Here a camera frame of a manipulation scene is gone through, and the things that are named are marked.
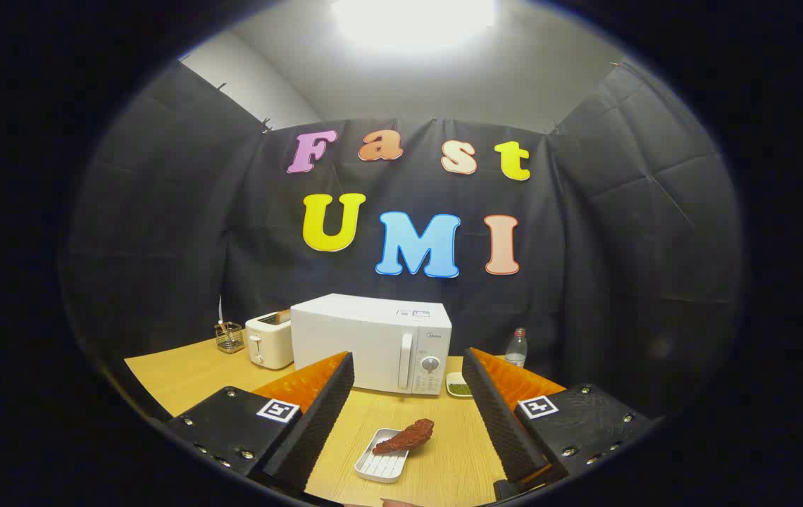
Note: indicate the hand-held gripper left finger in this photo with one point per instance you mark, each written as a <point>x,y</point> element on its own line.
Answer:
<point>317,422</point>

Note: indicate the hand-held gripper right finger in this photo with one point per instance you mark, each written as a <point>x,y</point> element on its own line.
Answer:
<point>503,422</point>

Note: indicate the white toaster oven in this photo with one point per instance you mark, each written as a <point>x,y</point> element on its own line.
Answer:
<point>352,338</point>

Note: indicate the brown meat piece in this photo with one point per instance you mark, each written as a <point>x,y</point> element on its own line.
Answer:
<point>408,435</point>

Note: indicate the white bread toaster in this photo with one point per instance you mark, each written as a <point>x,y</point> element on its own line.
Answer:
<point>269,345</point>

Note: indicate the white condiment dish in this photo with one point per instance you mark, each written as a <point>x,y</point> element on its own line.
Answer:
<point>458,387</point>

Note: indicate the clear plastic bottle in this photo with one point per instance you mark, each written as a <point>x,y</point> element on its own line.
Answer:
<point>516,351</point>

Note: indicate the white ribbed tray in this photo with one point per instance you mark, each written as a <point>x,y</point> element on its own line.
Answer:
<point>380,467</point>

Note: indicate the bread slice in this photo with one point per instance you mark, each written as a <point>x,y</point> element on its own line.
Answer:
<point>283,317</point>

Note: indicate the black backdrop cloth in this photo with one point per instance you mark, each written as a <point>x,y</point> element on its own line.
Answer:
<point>176,232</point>

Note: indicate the ceiling light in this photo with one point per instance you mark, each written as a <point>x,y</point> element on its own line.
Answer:
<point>412,21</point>

